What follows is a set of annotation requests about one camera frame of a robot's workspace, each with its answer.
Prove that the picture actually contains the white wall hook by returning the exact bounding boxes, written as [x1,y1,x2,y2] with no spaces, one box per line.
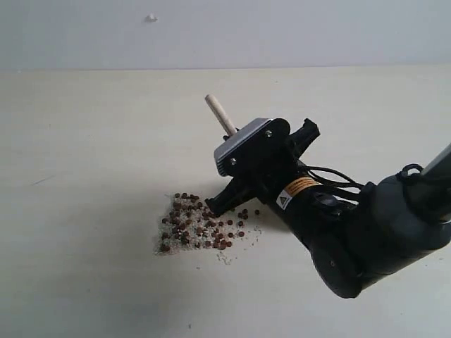
[145,13,158,23]

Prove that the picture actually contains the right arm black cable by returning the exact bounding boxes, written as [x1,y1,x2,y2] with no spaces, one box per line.
[299,163,427,208]

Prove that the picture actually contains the scattered brown pellets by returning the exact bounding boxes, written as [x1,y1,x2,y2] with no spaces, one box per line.
[160,192,261,253]

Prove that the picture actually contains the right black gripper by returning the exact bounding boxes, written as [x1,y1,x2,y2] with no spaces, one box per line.
[206,119,359,239]

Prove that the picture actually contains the pile of white grains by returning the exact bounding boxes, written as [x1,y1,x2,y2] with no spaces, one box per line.
[152,192,264,267]

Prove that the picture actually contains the white wooden paint brush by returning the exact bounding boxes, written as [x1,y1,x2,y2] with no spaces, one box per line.
[204,94,237,137]

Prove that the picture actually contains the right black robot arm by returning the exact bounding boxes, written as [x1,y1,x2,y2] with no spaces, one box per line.
[206,118,450,299]

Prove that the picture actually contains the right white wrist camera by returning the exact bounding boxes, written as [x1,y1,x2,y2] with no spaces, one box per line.
[214,118,290,177]

